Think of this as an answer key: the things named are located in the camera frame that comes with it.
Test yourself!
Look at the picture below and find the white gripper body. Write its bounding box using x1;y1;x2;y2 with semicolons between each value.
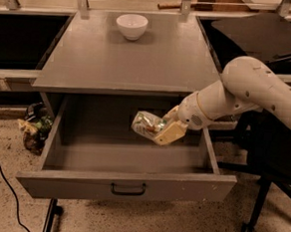
177;92;212;130

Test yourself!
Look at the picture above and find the black drawer handle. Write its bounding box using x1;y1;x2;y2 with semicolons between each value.
111;182;146;197

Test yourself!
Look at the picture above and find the pile of snack bags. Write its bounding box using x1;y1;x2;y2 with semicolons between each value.
17;102;53;155

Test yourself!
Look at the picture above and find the black office chair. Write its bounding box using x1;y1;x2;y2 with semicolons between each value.
202;13;291;232

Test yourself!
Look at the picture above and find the open grey top drawer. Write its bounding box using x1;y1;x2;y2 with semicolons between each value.
16;95;237;202

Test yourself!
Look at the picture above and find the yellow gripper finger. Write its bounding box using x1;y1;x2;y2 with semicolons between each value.
162;106;178;121
153;120;187;146

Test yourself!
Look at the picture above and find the brown wooden stick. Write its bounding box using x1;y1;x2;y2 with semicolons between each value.
157;2;180;10

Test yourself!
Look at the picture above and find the grey cabinet with top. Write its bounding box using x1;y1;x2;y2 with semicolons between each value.
33;10;220;95

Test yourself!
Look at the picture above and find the black cable on floor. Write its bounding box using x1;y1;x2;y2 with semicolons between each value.
0;128;42;232

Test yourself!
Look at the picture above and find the black stand leg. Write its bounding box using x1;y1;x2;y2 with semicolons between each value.
43;198;63;232

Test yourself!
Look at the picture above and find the crushed green 7up can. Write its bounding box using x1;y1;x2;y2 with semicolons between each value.
132;111;167;140

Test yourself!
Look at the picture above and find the white ceramic bowl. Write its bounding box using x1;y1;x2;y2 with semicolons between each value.
116;14;148;41

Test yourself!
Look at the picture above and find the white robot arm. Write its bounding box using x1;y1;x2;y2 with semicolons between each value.
153;56;291;145

